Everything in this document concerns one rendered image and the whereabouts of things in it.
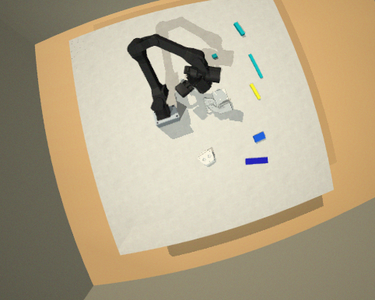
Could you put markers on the yellow flat bar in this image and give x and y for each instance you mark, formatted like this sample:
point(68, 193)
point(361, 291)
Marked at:
point(254, 90)

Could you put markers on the teal long thin bar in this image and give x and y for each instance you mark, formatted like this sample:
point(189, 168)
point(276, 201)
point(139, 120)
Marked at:
point(255, 65)

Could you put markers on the teal rectangular bar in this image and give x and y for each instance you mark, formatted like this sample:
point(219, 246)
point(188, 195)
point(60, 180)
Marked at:
point(239, 29)

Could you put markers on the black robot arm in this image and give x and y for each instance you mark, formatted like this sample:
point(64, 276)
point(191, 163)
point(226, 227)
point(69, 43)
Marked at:
point(196, 58)

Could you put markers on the dark blue flat bar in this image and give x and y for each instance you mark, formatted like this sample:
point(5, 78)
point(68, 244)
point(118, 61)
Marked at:
point(257, 160)

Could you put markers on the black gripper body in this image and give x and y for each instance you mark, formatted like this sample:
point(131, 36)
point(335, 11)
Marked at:
point(184, 89)

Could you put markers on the small blue block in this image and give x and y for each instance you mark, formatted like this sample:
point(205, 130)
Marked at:
point(259, 137)

